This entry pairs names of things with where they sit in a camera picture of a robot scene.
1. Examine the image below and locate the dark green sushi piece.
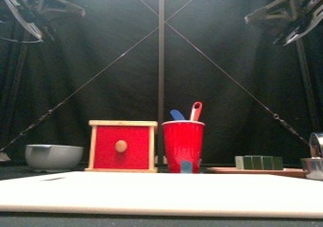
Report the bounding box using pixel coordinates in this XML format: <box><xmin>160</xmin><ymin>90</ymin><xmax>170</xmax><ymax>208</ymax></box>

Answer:
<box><xmin>262</xmin><ymin>155</ymin><xmax>275</xmax><ymax>171</ymax></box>
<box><xmin>251</xmin><ymin>155</ymin><xmax>266</xmax><ymax>171</ymax></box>
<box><xmin>234</xmin><ymin>155</ymin><xmax>254</xmax><ymax>170</ymax></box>
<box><xmin>272</xmin><ymin>155</ymin><xmax>286</xmax><ymax>171</ymax></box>

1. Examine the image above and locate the white cutting board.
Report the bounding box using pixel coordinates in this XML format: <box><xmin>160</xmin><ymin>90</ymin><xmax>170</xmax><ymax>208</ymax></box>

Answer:
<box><xmin>0</xmin><ymin>170</ymin><xmax>323</xmax><ymax>220</ymax></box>

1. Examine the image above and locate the shiny metal cup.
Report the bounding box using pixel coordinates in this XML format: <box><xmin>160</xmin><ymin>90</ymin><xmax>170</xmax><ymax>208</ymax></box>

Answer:
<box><xmin>299</xmin><ymin>131</ymin><xmax>323</xmax><ymax>182</ymax></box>

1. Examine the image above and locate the grey bowl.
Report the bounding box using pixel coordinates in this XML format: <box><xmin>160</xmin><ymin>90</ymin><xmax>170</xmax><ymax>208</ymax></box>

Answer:
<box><xmin>24</xmin><ymin>144</ymin><xmax>84</xmax><ymax>172</ymax></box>

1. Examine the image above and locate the red plastic cup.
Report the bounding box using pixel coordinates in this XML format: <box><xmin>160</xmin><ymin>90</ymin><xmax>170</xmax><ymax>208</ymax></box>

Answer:
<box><xmin>162</xmin><ymin>119</ymin><xmax>207</xmax><ymax>174</ymax></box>

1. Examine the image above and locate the brown rectangular tray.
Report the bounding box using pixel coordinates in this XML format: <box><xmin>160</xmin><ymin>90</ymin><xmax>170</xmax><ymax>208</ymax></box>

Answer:
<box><xmin>206</xmin><ymin>166</ymin><xmax>308</xmax><ymax>179</ymax></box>

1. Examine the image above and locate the red wooden knob box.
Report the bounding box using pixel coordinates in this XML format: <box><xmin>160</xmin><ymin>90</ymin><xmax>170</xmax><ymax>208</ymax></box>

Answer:
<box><xmin>84</xmin><ymin>119</ymin><xmax>159</xmax><ymax>174</ymax></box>

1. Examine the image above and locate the black slanted frame post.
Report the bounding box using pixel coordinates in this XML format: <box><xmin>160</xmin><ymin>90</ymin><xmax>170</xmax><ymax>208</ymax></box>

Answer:
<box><xmin>2</xmin><ymin>41</ymin><xmax>34</xmax><ymax>131</ymax></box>
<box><xmin>294</xmin><ymin>40</ymin><xmax>323</xmax><ymax>132</ymax></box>

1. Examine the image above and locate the diagonal brace wire with turnbuckle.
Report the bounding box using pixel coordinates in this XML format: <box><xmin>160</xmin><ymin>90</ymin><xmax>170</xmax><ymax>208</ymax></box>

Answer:
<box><xmin>123</xmin><ymin>0</ymin><xmax>311</xmax><ymax>145</ymax></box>
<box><xmin>0</xmin><ymin>0</ymin><xmax>214</xmax><ymax>153</ymax></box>

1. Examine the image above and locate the black vertical frame pole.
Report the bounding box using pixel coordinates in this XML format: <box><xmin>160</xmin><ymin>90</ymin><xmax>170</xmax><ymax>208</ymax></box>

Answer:
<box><xmin>156</xmin><ymin>0</ymin><xmax>167</xmax><ymax>166</ymax></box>

